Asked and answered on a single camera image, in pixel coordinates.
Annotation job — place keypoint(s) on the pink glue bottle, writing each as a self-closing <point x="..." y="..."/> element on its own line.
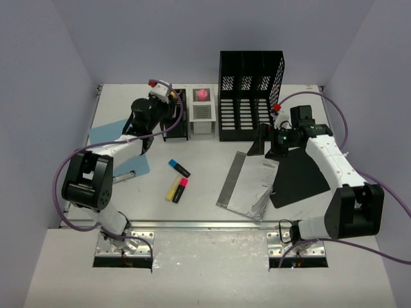
<point x="203" y="95"/>

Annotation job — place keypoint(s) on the spiral notebook grey white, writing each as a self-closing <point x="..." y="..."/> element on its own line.
<point x="248" y="186"/>

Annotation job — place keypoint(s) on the yellow highlighter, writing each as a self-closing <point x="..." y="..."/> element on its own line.
<point x="171" y="192"/>

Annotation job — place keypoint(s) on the white pen holder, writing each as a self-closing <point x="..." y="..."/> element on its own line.
<point x="202" y="114"/>

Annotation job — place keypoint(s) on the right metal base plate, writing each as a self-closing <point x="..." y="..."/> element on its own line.
<point x="276" y="248"/>

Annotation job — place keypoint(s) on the blue clipboard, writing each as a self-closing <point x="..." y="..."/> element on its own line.
<point x="130" y="157"/>

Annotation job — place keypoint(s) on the blue cap black highlighter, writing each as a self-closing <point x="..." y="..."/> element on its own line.
<point x="176" y="166"/>

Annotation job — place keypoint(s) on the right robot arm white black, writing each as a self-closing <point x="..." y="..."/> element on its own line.
<point x="355" y="208"/>

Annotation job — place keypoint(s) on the metal base plate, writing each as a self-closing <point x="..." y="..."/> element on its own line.
<point x="135" y="247"/>
<point x="276" y="248"/>

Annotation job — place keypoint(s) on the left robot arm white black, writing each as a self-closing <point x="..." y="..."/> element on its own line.
<point x="89" y="178"/>

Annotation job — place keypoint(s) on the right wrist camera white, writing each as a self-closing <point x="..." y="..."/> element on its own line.
<point x="278" y="116"/>

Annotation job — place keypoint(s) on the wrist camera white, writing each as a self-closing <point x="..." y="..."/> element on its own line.
<point x="160" y="89"/>
<point x="278" y="116"/>

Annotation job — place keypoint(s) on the aluminium rail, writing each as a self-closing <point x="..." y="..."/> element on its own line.
<point x="204" y="225"/>

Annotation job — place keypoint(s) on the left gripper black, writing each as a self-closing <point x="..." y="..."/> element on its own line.
<point x="167" y="107"/>

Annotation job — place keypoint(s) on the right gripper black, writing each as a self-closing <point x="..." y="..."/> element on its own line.
<point x="258" y="148"/>

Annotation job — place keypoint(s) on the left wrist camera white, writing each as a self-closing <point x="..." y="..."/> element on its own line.
<point x="160" y="89"/>

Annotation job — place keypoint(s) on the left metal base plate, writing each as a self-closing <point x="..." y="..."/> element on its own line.
<point x="135" y="247"/>

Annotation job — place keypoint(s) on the pink cap black highlighter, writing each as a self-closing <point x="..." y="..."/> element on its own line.
<point x="179" y="190"/>

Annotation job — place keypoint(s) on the black magazine file rack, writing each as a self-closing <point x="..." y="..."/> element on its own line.
<point x="248" y="88"/>

